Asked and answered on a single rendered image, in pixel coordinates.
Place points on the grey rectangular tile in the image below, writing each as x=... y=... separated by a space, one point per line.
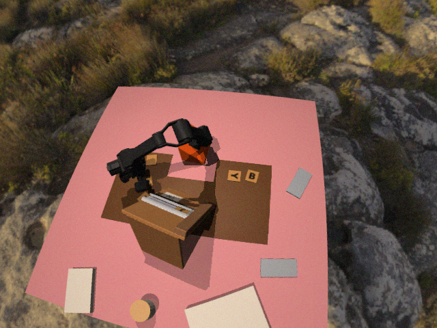
x=278 y=267
x=299 y=183

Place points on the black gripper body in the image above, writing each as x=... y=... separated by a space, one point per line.
x=143 y=184

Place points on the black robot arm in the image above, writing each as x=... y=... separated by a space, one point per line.
x=130 y=159

